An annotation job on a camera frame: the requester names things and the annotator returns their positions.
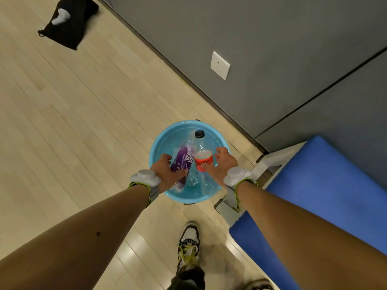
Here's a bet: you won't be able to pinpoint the person's right hand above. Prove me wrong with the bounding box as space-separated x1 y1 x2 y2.
201 147 239 188

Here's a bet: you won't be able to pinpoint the person's left hand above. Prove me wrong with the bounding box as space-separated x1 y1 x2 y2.
150 153 189 194

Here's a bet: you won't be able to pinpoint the red label black cap bottle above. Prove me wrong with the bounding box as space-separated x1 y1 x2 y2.
193 130 218 194

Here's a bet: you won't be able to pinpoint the purple label bottle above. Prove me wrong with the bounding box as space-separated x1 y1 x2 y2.
169 137 196 193

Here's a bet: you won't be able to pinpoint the blue plastic bucket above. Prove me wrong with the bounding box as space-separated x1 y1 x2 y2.
148 120 231 205

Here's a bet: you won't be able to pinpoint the blue padded bench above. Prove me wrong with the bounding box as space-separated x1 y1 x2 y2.
214 135 387 290

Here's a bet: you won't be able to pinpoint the person's right forearm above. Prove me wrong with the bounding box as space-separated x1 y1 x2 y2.
235 181 387 290

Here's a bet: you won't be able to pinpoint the person's left forearm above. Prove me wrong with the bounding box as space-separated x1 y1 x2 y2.
0 184 151 290

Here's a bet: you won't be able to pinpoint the person's left shoe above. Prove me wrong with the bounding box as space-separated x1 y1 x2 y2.
176 221 201 275

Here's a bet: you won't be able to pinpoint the person's shoe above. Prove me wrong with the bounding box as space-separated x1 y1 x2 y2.
241 278 276 290
176 221 201 275

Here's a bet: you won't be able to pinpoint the person's dark trousers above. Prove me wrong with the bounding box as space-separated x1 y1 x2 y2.
166 266 206 290

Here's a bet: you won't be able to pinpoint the person's right shoe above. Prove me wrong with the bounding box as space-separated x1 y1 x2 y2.
241 278 276 290

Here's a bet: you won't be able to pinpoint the white right wrist tracker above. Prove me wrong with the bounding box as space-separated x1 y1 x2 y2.
223 166 258 209

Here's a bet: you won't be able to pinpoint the white wrist tracker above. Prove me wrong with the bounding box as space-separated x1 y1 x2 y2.
127 169 162 208
223 166 258 209

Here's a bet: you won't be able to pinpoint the white left wrist tracker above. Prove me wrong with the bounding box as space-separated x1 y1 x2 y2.
127 169 162 208

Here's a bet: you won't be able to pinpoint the black cloth bag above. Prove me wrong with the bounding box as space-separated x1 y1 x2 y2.
37 0 100 51

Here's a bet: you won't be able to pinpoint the white controller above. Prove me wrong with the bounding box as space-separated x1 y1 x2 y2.
51 8 72 26

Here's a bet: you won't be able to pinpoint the white wall socket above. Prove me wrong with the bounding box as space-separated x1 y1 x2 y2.
210 51 231 81

